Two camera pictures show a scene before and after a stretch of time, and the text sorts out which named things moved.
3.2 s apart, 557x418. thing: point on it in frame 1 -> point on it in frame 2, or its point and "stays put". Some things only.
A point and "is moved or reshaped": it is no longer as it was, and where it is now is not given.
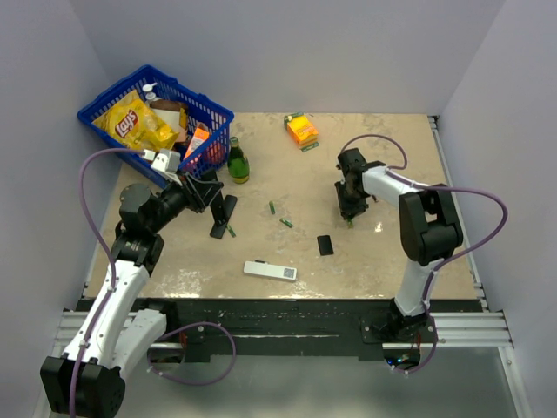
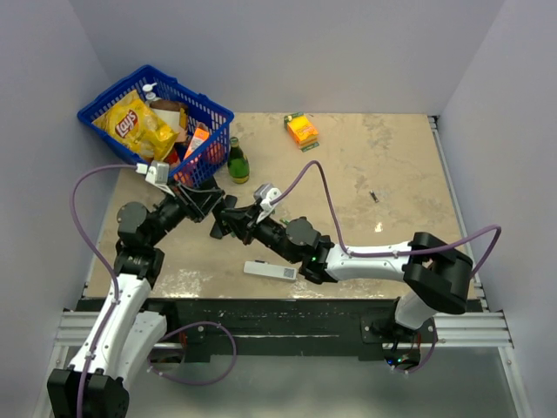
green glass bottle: x=238 y=166 stays put
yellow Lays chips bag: x=130 y=124 stays put
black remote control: x=218 y=208 is moved or reshaped
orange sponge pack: x=303 y=129 stays put
